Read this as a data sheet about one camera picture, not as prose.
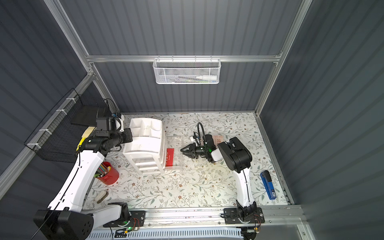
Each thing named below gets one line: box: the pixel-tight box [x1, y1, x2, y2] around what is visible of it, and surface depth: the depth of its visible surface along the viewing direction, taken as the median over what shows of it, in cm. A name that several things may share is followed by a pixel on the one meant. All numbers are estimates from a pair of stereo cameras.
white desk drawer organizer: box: [122, 118, 167, 176], surface depth 80 cm
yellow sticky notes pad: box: [81, 126, 96, 138], surface depth 78 cm
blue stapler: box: [260, 170, 277, 200], surface depth 83 cm
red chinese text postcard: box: [165, 148, 175, 167], surface depth 96 cm
